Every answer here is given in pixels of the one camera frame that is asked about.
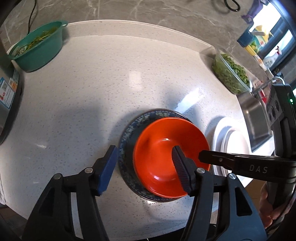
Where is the large white plate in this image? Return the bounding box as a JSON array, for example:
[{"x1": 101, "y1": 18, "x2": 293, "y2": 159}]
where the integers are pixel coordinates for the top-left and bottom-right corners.
[{"x1": 211, "y1": 116, "x2": 251, "y2": 181}]

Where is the orange plastic bowl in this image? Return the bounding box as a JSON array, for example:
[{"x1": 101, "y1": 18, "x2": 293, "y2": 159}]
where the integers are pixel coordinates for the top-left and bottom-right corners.
[{"x1": 132, "y1": 118, "x2": 210, "y2": 199}]

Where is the person's right hand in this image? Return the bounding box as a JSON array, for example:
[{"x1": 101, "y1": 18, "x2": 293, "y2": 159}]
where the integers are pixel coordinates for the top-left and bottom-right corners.
[{"x1": 258, "y1": 183, "x2": 295, "y2": 228}]

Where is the white shallow plate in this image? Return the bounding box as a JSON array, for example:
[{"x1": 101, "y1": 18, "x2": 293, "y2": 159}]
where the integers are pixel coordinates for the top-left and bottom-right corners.
[{"x1": 220, "y1": 128, "x2": 250, "y2": 155}]

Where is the stainless steel sink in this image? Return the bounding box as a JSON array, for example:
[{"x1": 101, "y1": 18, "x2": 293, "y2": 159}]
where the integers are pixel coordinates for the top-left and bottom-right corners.
[{"x1": 237, "y1": 92, "x2": 273, "y2": 152}]

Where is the chrome faucet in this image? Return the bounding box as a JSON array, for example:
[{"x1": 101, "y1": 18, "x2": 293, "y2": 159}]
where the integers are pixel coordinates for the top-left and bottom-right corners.
[{"x1": 251, "y1": 76, "x2": 285, "y2": 96}]

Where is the glass dish of greens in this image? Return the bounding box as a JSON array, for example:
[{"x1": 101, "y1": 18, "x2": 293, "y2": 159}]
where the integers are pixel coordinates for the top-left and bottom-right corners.
[{"x1": 212, "y1": 47, "x2": 251, "y2": 95}]

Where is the teal colander with greens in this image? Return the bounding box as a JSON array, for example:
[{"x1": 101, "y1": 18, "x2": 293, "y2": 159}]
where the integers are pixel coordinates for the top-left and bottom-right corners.
[{"x1": 9, "y1": 21, "x2": 68, "y2": 72}]

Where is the black power cable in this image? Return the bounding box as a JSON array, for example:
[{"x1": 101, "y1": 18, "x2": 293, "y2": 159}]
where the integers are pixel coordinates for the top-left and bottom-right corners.
[{"x1": 28, "y1": 0, "x2": 38, "y2": 32}]

